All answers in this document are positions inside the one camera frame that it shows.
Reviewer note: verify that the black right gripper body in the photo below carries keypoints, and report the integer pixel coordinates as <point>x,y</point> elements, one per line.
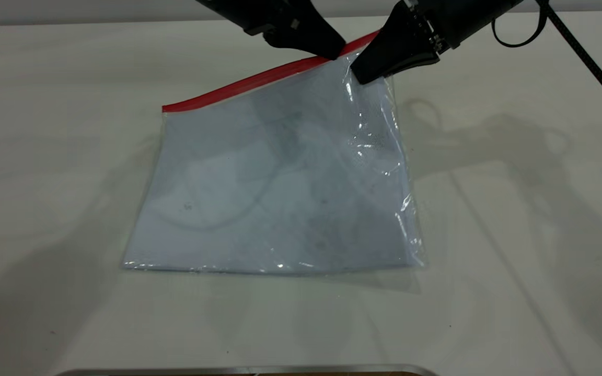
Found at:
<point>463,18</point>

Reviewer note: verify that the clear red-zip plastic bag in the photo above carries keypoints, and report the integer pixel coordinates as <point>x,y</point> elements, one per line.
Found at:
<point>280,198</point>

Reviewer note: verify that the silver metal frame bar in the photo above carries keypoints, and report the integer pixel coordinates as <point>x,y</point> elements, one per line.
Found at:
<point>249,369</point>

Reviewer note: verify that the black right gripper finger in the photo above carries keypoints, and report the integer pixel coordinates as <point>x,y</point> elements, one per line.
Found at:
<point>397,28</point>
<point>400,57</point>

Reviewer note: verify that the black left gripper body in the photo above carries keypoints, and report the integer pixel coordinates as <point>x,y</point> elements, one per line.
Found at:
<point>264,15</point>

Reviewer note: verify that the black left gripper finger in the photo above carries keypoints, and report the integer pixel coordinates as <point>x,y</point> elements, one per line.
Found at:
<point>322,28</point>
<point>296,39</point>

